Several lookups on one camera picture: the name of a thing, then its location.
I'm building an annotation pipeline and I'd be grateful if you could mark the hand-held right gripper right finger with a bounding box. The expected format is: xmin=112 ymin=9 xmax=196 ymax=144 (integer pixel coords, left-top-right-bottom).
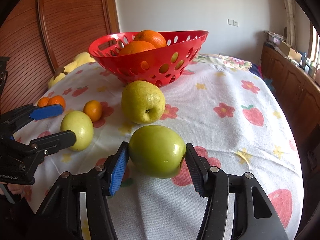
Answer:
xmin=185 ymin=143 xmax=288 ymax=240

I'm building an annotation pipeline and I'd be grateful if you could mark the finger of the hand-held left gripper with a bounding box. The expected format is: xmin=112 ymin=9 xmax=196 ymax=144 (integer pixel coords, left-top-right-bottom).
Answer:
xmin=0 ymin=103 xmax=64 ymax=142
xmin=14 ymin=129 xmax=77 ymax=157

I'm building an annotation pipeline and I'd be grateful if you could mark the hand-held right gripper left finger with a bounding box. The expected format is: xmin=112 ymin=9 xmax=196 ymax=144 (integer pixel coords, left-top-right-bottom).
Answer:
xmin=35 ymin=141 xmax=130 ymax=240

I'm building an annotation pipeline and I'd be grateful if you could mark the green apple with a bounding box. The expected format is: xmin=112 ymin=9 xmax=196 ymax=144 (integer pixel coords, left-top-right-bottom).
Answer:
xmin=160 ymin=52 xmax=186 ymax=74
xmin=60 ymin=110 xmax=94 ymax=152
xmin=129 ymin=125 xmax=187 ymax=179

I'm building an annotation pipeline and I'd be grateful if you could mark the yellow-green pear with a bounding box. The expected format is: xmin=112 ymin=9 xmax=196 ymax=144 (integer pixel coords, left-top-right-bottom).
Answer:
xmin=121 ymin=80 xmax=166 ymax=125

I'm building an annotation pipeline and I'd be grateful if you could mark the red perforated plastic basket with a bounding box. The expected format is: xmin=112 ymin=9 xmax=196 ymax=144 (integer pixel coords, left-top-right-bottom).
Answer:
xmin=89 ymin=30 xmax=209 ymax=87

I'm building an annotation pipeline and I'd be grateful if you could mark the large orange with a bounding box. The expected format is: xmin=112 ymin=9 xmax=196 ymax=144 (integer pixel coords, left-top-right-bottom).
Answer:
xmin=133 ymin=30 xmax=167 ymax=49
xmin=117 ymin=40 xmax=157 ymax=57

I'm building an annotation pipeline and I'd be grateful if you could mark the person's left hand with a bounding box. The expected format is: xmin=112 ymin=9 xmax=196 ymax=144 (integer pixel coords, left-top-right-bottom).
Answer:
xmin=8 ymin=184 xmax=25 ymax=196

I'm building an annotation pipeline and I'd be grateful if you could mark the white strawberry print tablecloth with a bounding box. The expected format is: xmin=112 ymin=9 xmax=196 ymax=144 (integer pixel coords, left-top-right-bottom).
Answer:
xmin=12 ymin=52 xmax=304 ymax=240

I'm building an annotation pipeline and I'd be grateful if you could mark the yellow plush toy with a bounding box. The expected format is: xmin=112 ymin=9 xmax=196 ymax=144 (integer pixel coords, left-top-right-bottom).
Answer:
xmin=48 ymin=52 xmax=97 ymax=89

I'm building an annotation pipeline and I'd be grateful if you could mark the brown slatted wooden wardrobe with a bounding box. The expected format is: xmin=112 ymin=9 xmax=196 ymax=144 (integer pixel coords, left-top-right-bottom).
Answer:
xmin=0 ymin=0 xmax=120 ymax=115

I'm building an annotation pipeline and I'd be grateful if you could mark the teal cloth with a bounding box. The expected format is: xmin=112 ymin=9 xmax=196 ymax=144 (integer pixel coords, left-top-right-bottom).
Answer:
xmin=264 ymin=78 xmax=275 ymax=92

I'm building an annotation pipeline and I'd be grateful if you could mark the floral bed sheet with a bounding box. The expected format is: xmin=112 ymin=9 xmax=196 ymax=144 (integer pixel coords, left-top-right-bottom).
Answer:
xmin=192 ymin=52 xmax=253 ymax=70

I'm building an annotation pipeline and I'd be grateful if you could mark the brown wooden cabinet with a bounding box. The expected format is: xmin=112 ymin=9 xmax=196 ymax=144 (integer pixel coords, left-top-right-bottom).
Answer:
xmin=260 ymin=44 xmax=320 ymax=140

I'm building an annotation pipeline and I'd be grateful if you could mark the open cardboard box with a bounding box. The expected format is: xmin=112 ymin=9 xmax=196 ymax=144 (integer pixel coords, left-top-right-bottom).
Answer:
xmin=279 ymin=41 xmax=303 ymax=60

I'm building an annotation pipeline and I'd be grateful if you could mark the stack of folded cloths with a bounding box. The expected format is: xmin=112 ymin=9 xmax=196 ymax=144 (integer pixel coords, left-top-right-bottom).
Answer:
xmin=264 ymin=30 xmax=287 ymax=47

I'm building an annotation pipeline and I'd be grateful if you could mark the wooden framed window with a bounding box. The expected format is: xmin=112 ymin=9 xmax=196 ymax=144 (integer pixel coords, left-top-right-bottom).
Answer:
xmin=307 ymin=20 xmax=320 ymax=70

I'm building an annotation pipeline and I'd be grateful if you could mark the patterned beige curtain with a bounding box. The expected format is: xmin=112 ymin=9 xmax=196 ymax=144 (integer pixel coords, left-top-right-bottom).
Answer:
xmin=277 ymin=0 xmax=297 ymax=33

